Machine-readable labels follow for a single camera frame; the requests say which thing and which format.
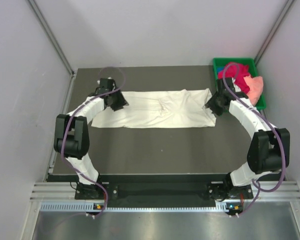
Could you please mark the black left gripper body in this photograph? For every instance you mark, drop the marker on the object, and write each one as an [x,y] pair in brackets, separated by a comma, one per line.
[117,100]

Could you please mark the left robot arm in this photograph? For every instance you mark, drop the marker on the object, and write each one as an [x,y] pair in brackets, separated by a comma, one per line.
[71,134]

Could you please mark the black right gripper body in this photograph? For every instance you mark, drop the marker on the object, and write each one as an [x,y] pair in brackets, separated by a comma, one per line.
[213,103]

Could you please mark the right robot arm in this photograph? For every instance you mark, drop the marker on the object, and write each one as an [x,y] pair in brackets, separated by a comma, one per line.
[269,149]

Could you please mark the white t shirt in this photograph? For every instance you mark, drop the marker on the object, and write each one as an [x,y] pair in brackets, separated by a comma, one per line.
[160,109]

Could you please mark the slotted grey cable duct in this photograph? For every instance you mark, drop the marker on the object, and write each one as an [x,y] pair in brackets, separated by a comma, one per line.
[92,207]

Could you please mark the aluminium frame rail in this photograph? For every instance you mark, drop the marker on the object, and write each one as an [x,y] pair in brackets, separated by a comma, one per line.
[61,191]

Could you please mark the green plastic bin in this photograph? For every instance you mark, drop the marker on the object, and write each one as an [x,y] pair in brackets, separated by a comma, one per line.
[223,61]

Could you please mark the peach t shirt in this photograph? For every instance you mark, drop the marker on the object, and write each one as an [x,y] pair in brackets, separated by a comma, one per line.
[256,85]

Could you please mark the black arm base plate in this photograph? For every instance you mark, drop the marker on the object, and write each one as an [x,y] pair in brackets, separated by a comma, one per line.
[152,190]

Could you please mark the blue cloth in bin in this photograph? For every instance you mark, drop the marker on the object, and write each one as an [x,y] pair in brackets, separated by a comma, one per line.
[220,69]

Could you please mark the magenta t shirt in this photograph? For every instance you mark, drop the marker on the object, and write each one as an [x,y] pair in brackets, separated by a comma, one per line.
[237,71]

